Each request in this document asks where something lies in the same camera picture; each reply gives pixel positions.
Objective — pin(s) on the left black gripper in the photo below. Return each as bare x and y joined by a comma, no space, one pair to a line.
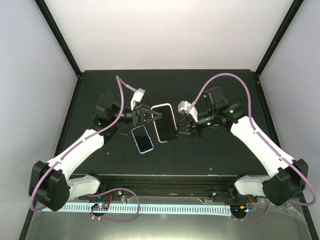
138,112

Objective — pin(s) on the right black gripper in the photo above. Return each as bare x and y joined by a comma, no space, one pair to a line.
191,125

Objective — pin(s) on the phone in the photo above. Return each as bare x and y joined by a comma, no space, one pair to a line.
165,127
142,139

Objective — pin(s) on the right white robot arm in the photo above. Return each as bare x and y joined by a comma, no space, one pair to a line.
284,177

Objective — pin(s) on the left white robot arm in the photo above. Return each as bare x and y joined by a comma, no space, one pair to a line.
51,183

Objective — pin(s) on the phone in blue case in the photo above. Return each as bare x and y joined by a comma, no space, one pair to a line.
142,139

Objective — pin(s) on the right small circuit board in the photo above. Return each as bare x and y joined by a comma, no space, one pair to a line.
245,208

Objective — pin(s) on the small circuit board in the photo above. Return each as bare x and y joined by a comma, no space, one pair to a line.
100,207
245,208

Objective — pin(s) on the left small circuit board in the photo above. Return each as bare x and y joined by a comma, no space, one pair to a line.
100,207

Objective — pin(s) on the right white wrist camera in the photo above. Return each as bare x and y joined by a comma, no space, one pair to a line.
186,108

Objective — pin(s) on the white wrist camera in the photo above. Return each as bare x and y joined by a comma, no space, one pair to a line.
186,108
136,98

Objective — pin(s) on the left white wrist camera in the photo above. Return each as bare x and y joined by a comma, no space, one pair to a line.
136,98

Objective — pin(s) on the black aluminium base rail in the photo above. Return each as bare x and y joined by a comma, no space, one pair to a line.
221,188

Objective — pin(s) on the white slotted cable duct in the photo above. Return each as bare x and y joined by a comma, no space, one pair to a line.
156,209

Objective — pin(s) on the left black frame post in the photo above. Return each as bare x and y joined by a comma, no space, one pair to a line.
47,15

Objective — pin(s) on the black frame post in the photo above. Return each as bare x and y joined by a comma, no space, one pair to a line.
282,29
47,15

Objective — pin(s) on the right black frame post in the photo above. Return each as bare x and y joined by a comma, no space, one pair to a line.
282,29

